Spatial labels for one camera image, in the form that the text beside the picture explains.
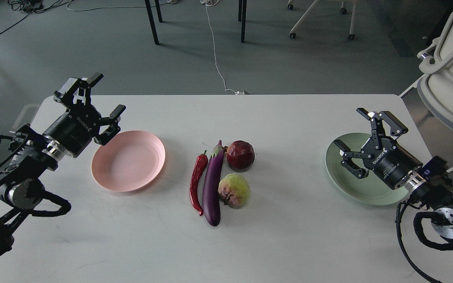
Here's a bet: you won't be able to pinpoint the white cable on floor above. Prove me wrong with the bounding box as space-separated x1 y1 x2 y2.
200 0 245 95

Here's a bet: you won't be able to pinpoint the red pomegranate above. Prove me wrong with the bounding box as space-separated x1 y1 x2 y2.
224 140 255 171

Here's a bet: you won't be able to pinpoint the green custard apple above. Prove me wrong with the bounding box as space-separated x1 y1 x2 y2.
218 173 250 208

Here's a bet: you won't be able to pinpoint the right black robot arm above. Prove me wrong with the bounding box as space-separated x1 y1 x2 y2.
333 108 453 283

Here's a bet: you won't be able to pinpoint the white chair base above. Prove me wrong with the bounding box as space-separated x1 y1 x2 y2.
288 0 359 41

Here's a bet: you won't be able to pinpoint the green plate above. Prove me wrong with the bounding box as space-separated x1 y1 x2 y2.
325 143 408 206

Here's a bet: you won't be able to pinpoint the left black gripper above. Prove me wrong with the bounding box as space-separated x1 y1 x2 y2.
43 73 126 158

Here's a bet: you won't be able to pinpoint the pink plate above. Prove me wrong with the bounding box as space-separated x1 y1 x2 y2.
90 130 166 192

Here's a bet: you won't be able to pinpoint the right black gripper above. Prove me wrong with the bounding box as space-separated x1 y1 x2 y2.
333 108 422 190

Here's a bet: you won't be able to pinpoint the black cables on floor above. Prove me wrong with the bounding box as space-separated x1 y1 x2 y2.
0 0 74 47

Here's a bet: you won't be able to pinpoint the purple eggplant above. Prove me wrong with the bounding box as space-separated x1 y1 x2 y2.
203 140 224 227

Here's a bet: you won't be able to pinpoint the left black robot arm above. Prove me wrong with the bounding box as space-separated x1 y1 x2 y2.
0 73 126 256

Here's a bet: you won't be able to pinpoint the black table legs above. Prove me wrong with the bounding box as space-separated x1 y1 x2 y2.
143 0 247 45

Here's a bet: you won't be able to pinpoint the red chili pepper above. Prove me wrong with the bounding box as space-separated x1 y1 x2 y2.
189 150 209 216

